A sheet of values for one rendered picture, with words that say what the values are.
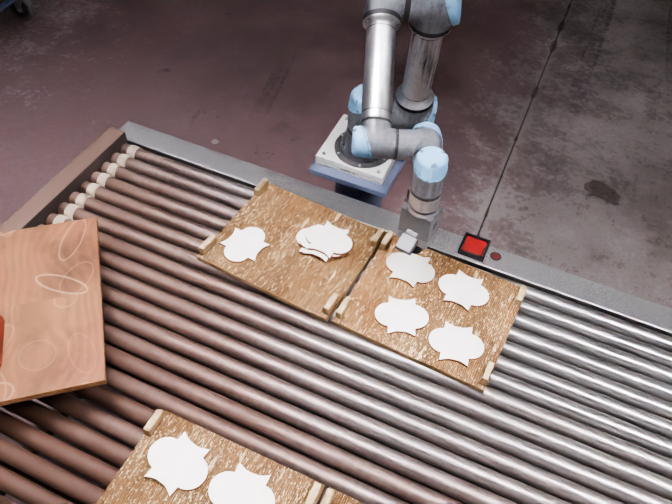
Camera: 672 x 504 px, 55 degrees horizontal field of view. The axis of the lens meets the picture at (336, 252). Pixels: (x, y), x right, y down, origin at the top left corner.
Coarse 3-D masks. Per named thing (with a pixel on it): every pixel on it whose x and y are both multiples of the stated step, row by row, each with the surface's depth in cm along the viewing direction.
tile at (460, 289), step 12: (444, 276) 176; (456, 276) 176; (468, 276) 176; (444, 288) 173; (456, 288) 174; (468, 288) 174; (480, 288) 174; (444, 300) 171; (456, 300) 171; (468, 300) 171; (480, 300) 171
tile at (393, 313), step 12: (396, 300) 170; (408, 300) 170; (384, 312) 167; (396, 312) 168; (408, 312) 168; (420, 312) 168; (384, 324) 165; (396, 324) 165; (408, 324) 165; (420, 324) 166
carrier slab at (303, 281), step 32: (288, 192) 196; (256, 224) 187; (288, 224) 187; (320, 224) 188; (352, 224) 188; (224, 256) 179; (288, 256) 180; (352, 256) 180; (256, 288) 174; (288, 288) 172; (320, 288) 173
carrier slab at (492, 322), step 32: (384, 256) 181; (384, 288) 174; (416, 288) 174; (512, 288) 175; (352, 320) 166; (448, 320) 168; (480, 320) 168; (512, 320) 169; (416, 352) 161; (480, 384) 156
